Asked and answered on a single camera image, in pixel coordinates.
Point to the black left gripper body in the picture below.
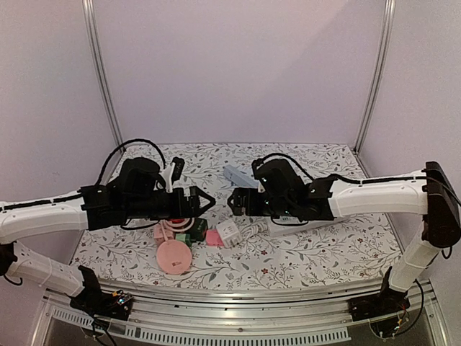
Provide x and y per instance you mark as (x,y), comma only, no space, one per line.
(177,210)

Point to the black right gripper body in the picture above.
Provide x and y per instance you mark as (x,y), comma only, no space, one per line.
(241,202)

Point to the dark green cube socket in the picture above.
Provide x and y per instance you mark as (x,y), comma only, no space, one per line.
(198,230)

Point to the green beige socket adapter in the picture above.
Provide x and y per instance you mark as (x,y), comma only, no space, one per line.
(184,238)

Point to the light pink cube socket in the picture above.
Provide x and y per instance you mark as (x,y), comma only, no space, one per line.
(159,235)

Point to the white colourful power strip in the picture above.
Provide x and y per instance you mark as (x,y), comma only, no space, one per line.
(286,226)

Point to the blue power strip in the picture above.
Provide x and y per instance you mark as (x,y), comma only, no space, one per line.
(239,178)

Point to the pink plug adapter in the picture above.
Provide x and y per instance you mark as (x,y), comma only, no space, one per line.
(213,238)

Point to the white plug block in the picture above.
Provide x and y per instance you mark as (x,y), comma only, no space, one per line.
(229,233)

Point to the pink round cable reel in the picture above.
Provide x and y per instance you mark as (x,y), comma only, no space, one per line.
(174,257)

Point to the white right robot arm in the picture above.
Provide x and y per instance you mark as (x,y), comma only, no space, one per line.
(424,192)

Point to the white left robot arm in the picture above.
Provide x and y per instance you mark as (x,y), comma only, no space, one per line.
(143,189)

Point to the floral table cloth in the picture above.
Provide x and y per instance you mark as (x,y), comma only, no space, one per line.
(361,248)

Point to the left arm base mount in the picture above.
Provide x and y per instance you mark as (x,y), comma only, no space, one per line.
(94,302)

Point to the aluminium front rail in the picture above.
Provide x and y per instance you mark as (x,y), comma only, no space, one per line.
(298,316)

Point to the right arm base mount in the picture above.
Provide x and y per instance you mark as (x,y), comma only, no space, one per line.
(386,301)

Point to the right aluminium corner post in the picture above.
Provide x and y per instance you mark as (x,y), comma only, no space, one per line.
(378,72)

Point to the aluminium corner post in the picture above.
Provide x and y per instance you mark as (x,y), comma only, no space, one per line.
(100,71)
(378,72)

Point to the left aluminium corner post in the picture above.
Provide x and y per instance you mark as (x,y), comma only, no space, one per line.
(100,71)

